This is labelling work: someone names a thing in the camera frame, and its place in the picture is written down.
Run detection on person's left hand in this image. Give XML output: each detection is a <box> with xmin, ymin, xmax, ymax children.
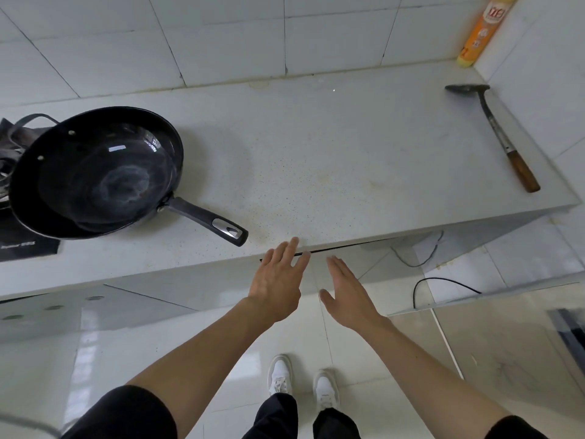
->
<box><xmin>248</xmin><ymin>237</ymin><xmax>312</xmax><ymax>323</ymax></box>

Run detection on person's right hand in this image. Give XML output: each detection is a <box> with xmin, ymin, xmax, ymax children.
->
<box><xmin>319</xmin><ymin>256</ymin><xmax>389</xmax><ymax>334</ymax></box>

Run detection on person's left forearm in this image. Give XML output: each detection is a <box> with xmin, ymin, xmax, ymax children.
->
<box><xmin>127</xmin><ymin>297</ymin><xmax>275</xmax><ymax>421</ymax></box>

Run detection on person's right forearm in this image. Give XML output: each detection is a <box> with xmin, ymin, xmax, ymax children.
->
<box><xmin>363</xmin><ymin>315</ymin><xmax>513</xmax><ymax>428</ymax></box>

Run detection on white right shoe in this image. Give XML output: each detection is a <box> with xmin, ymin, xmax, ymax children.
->
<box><xmin>313</xmin><ymin>369</ymin><xmax>341</xmax><ymax>413</ymax></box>

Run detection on white shoe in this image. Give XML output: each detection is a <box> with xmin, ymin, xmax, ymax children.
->
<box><xmin>313</xmin><ymin>369</ymin><xmax>341</xmax><ymax>413</ymax></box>
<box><xmin>267</xmin><ymin>355</ymin><xmax>294</xmax><ymax>399</ymax></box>

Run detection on white left shoe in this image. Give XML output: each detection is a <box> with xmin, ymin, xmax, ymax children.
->
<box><xmin>267</xmin><ymin>355</ymin><xmax>294</xmax><ymax>399</ymax></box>

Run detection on black trousers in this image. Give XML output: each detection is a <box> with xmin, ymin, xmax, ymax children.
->
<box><xmin>241</xmin><ymin>392</ymin><xmax>363</xmax><ymax>439</ymax></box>

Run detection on white cabinet front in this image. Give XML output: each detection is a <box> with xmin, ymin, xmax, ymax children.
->
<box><xmin>0</xmin><ymin>251</ymin><xmax>323</xmax><ymax>345</ymax></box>

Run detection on black frying pan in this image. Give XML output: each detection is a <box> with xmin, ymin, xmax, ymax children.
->
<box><xmin>8</xmin><ymin>107</ymin><xmax>249</xmax><ymax>248</ymax></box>

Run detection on black left sleeve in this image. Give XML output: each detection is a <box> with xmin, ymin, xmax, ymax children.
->
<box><xmin>62</xmin><ymin>385</ymin><xmax>180</xmax><ymax>439</ymax></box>

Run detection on black sleeve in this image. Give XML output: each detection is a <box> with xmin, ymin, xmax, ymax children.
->
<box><xmin>484</xmin><ymin>415</ymin><xmax>551</xmax><ymax>439</ymax></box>
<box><xmin>62</xmin><ymin>385</ymin><xmax>180</xmax><ymax>439</ymax></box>

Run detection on black right sleeve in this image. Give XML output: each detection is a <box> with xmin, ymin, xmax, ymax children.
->
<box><xmin>484</xmin><ymin>415</ymin><xmax>551</xmax><ymax>439</ymax></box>

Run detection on black gas stove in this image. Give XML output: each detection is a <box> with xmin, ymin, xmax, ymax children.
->
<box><xmin>0</xmin><ymin>196</ymin><xmax>61</xmax><ymax>263</ymax></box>

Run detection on grey cloth bag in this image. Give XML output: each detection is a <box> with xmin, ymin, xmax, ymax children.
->
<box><xmin>0</xmin><ymin>113</ymin><xmax>61</xmax><ymax>199</ymax></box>

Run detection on orange spray bottle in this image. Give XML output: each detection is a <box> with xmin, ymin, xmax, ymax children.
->
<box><xmin>457</xmin><ymin>0</ymin><xmax>520</xmax><ymax>69</ymax></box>

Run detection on grey cable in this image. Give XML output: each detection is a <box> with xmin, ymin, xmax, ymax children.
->
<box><xmin>390</xmin><ymin>230</ymin><xmax>445</xmax><ymax>269</ymax></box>

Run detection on black cable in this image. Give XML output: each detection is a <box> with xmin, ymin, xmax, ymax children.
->
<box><xmin>413</xmin><ymin>277</ymin><xmax>483</xmax><ymax>310</ymax></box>

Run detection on wooden-handled metal spatula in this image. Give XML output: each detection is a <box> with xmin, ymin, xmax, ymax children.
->
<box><xmin>445</xmin><ymin>84</ymin><xmax>541</xmax><ymax>194</ymax></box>

